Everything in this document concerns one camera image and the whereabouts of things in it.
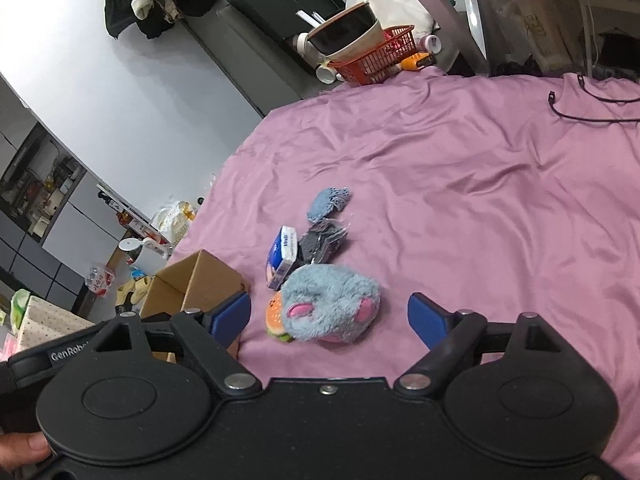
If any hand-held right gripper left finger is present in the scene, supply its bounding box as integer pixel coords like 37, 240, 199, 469
95, 291, 261, 396

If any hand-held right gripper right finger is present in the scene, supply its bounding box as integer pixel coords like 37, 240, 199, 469
395, 292, 568, 396

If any burger plush toy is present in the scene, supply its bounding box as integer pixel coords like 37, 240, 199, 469
265, 292, 293, 345

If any cardboard box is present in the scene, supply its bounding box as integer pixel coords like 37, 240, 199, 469
140, 249, 251, 361

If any blue white tissue packet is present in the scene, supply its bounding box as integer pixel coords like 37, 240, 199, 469
266, 226, 300, 291

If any grey plush mouse toy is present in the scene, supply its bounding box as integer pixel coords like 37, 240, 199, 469
280, 264, 382, 345

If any black packaged cloth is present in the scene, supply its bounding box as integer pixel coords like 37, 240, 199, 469
297, 219, 349, 265

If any blue-grey plush pouch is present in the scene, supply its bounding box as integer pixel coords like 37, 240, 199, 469
306, 187, 352, 223

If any person's left hand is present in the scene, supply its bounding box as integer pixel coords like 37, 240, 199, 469
0, 432, 52, 472

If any green tissue pack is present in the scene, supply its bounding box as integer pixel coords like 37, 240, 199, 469
9, 289, 33, 331

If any yellow slipper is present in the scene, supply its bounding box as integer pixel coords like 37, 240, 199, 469
116, 275, 151, 306

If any yellow white bag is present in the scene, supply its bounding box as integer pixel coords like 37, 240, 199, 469
150, 201, 198, 248

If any pack of water bottles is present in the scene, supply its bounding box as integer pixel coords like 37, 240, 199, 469
82, 262, 117, 297

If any white electric kettle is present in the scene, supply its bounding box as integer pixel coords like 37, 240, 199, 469
118, 237, 171, 261

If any pink bed sheet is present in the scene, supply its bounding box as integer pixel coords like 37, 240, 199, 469
167, 67, 640, 480

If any white grey cabinet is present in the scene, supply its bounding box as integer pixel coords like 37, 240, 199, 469
0, 75, 161, 311

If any orange gadget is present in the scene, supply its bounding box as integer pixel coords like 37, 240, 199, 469
400, 52, 437, 72

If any red plastic basket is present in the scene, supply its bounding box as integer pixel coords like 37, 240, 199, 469
327, 25, 418, 86

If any dark grey wardrobe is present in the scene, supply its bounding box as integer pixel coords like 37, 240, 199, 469
180, 0, 361, 118

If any beige pot with dark lid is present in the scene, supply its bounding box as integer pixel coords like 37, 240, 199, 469
306, 2, 385, 63

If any white table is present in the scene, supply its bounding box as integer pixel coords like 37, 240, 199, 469
390, 0, 640, 78

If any black cable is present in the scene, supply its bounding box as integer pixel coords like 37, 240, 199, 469
547, 74, 640, 124

